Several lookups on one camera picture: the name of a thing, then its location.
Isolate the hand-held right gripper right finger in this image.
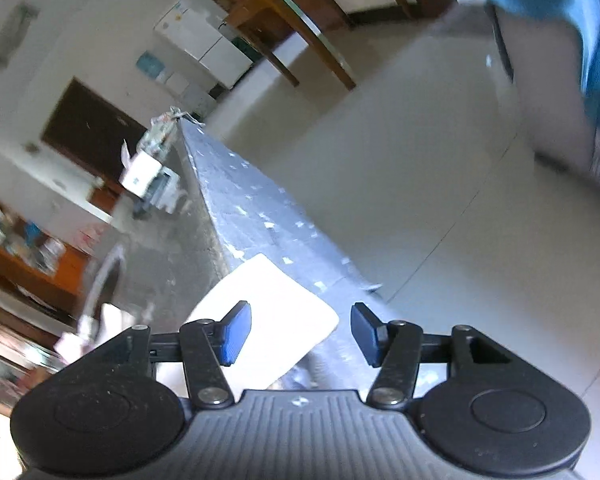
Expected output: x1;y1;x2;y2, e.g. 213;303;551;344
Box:
350;302;528;409

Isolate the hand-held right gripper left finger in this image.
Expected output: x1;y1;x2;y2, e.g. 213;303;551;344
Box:
87;301;253;409

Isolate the white cloth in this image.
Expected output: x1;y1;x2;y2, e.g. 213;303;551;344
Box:
152;253;341;397

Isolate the grey speckled table cover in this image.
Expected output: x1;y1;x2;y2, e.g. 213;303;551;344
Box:
105;119;398;392

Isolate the pale pink cloth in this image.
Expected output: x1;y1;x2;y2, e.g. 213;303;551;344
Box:
54;303;153;361

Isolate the white cardboard box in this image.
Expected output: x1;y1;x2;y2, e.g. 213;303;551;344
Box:
120;152;163;197

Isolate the wooden bookshelf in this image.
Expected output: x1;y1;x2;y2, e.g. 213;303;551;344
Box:
0;199;93;313

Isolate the dark wooden door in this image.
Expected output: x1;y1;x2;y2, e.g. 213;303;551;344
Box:
40;77;149;182

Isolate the white refrigerator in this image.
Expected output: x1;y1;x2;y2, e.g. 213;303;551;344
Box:
153;0;254;89

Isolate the grey sofa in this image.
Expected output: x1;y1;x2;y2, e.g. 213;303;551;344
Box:
432;2;600;196

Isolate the wooden table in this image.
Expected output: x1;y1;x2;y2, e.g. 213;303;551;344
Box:
170;0;461;92

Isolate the teal garment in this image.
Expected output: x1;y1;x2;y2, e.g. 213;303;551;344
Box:
489;0;600;147

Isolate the white curved hose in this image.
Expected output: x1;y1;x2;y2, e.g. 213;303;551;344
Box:
81;244;127;323

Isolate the blue wall poster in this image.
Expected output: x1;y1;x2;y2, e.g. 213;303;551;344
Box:
135;51;164;79

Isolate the grey wall fixture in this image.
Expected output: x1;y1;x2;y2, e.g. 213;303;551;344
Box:
0;3;40;70

